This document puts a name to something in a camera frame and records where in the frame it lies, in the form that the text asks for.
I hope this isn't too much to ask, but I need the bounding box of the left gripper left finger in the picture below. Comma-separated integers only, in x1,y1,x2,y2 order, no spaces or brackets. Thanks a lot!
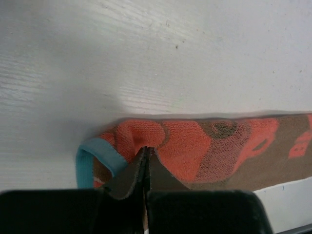
0,147,147,234

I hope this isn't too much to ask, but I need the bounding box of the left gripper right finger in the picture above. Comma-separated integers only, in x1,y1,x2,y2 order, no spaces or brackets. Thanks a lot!
145,147,273,234

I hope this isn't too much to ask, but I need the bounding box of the brown orange towel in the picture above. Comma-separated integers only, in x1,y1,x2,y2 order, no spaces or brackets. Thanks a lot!
76,114,312,191

